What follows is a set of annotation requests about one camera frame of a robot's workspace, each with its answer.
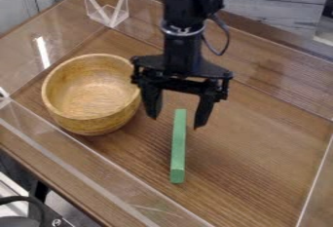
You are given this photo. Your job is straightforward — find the brown wooden bowl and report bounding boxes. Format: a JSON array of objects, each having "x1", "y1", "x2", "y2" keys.
[{"x1": 41, "y1": 54, "x2": 141, "y2": 135}]

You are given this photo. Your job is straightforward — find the black cable loop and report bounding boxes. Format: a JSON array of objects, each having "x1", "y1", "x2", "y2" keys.
[{"x1": 200, "y1": 13, "x2": 232, "y2": 57}]

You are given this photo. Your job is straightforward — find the green wooden block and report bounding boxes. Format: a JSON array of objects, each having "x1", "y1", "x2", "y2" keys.
[{"x1": 170, "y1": 109, "x2": 188, "y2": 183}]

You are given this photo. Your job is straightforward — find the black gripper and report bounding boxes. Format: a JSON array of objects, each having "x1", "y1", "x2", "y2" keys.
[{"x1": 132, "y1": 33, "x2": 233, "y2": 129}]

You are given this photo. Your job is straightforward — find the black floor cable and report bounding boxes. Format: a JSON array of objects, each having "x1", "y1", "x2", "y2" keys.
[{"x1": 0, "y1": 196, "x2": 46, "y2": 227}]

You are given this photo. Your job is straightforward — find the clear acrylic corner bracket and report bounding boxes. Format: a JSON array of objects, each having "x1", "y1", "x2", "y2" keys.
[{"x1": 84, "y1": 0, "x2": 129, "y2": 28}]

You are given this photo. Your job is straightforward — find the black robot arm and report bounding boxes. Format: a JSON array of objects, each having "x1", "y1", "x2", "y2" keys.
[{"x1": 132, "y1": 0, "x2": 233, "y2": 128}]

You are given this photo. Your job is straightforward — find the clear acrylic tray walls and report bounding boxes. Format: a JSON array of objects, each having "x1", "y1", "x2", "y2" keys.
[{"x1": 0, "y1": 0, "x2": 333, "y2": 227}]

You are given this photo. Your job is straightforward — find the black table leg bracket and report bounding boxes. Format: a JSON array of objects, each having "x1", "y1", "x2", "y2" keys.
[{"x1": 29, "y1": 180, "x2": 74, "y2": 227}]

